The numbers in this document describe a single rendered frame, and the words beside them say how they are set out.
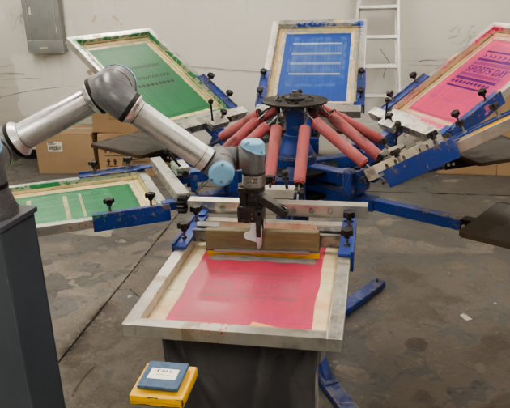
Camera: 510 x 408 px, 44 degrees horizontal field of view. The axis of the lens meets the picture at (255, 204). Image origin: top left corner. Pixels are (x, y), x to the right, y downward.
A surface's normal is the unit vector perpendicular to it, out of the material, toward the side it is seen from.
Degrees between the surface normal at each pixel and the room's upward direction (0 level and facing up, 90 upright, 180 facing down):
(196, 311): 0
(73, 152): 90
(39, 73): 90
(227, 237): 90
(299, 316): 0
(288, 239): 90
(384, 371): 0
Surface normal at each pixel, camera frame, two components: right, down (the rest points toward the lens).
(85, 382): -0.03, -0.94
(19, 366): -0.27, 0.34
